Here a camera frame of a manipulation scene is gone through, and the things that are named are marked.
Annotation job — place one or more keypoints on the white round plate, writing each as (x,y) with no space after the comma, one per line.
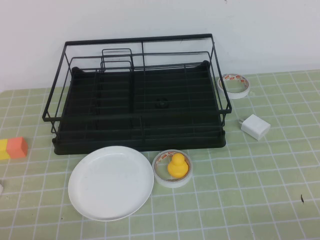
(110,185)

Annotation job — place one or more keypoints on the black plastic drain tray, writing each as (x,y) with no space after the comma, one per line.
(175,100)

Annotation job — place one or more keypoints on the yellow rubber duck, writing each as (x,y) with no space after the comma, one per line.
(177,167)

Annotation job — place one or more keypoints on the white tape roll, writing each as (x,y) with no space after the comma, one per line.
(235,95)
(172,183)

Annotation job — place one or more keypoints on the orange foam block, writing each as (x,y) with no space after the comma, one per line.
(17,148)

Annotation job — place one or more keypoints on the yellow foam block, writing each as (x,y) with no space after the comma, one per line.
(3,150)

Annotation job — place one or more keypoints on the white USB wall charger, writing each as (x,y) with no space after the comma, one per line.
(257,127)

